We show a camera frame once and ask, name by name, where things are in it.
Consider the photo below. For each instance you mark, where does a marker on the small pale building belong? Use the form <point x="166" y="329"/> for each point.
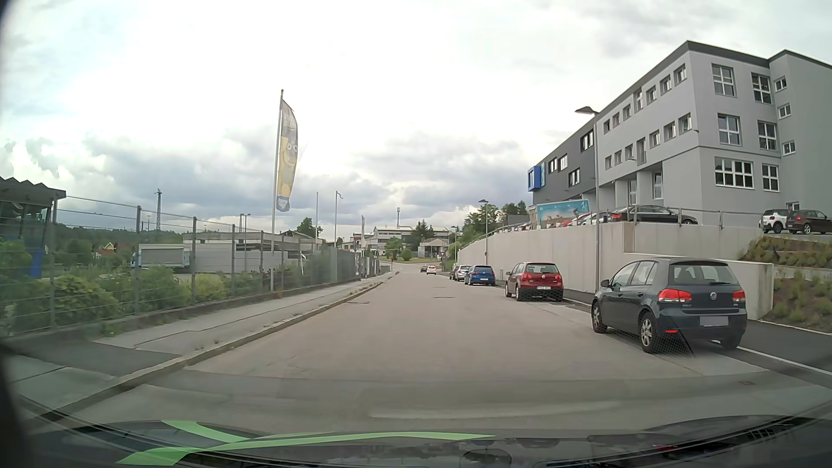
<point x="433" y="247"/>

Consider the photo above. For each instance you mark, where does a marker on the white distant building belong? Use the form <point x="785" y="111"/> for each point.
<point x="390" y="235"/>

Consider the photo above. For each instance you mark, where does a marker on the silver parked car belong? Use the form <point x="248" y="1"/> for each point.
<point x="461" y="272"/>

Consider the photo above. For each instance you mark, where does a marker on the trees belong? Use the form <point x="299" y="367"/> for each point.
<point x="484" y="218"/>

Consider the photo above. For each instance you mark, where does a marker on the blue hatchback car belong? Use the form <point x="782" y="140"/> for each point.
<point x="481" y="275"/>

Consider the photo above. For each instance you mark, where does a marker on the red hatchback car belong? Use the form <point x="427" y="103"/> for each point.
<point x="536" y="279"/>

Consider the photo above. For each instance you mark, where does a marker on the billboard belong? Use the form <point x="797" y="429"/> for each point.
<point x="562" y="211"/>

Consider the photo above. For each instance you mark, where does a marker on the yellow banner flag on pole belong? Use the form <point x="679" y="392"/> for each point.
<point x="286" y="156"/>

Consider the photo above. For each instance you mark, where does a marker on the low grey industrial building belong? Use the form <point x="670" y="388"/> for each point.
<point x="240" y="250"/>

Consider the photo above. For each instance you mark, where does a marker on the car's own bonnet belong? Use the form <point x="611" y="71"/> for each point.
<point x="416" y="448"/>

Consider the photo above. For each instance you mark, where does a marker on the grey paved pavement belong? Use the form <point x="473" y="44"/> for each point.
<point x="195" y="331"/>

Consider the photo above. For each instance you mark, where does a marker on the pylon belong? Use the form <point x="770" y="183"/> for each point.
<point x="158" y="209"/>

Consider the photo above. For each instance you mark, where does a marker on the metal railing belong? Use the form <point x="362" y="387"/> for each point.
<point x="682" y="213"/>

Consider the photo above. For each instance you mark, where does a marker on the dark grey hatchback car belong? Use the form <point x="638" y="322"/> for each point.
<point x="676" y="299"/>

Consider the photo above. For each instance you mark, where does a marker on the grey office building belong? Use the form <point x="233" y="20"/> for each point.
<point x="715" y="130"/>

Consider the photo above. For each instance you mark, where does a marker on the row of green bushes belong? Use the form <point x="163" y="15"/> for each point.
<point x="84" y="292"/>

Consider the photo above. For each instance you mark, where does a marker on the planted bank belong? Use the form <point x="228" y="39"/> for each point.
<point x="796" y="279"/>

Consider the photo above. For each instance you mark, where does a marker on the dark roofed shelter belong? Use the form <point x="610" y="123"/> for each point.
<point x="25" y="214"/>

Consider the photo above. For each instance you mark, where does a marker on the dark red car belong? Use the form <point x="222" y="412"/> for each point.
<point x="808" y="221"/>

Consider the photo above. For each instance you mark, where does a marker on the pale concrete retaining wall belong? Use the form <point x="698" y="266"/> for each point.
<point x="559" y="250"/>

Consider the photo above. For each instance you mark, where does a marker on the tall street lamp post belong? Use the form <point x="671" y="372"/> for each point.
<point x="596" y="195"/>

